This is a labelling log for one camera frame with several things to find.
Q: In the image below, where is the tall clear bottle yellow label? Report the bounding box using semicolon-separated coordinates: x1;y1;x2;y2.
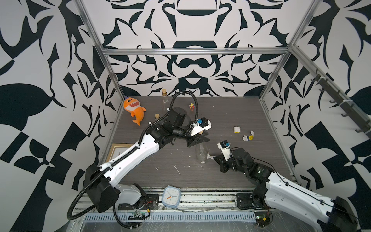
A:
195;131;210;163

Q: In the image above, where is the clear glass bottle with cork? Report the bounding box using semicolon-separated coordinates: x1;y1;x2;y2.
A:
162;89;170;114

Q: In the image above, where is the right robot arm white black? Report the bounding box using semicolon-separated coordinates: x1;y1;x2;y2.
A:
213;148;359;232

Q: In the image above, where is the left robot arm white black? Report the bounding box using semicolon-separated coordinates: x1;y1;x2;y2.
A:
83;108;212;213

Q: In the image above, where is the small red yellow toy figure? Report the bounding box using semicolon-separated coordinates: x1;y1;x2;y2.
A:
189;103;195;111

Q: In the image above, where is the light blue alarm clock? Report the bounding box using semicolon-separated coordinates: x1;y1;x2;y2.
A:
161;186;181;209

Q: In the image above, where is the green circuit board right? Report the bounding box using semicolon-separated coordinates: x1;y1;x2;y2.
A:
255;210;272;228

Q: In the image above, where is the orange shark plush toy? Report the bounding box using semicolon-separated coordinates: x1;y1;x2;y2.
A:
123;97;146;126

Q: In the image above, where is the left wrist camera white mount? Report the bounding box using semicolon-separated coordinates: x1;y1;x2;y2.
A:
191;118;212;136

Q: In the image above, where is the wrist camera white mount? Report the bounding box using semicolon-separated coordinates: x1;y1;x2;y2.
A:
191;118;212;136
217;140;231;161

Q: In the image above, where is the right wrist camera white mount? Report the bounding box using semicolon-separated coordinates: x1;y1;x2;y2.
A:
217;140;231;161

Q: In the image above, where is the wooden picture frame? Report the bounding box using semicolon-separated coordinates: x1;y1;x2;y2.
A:
105;144;133;162

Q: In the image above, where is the white slotted cable duct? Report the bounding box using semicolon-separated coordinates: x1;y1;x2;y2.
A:
83;210;257;223

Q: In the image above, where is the circuit board with wires left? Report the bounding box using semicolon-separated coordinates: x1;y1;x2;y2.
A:
128;208;151;221

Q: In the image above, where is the black corrugated cable hose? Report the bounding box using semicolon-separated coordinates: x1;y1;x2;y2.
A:
66;90;199;220

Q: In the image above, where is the black wall hook rack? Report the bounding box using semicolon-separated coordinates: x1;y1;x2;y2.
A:
311;68;371;139

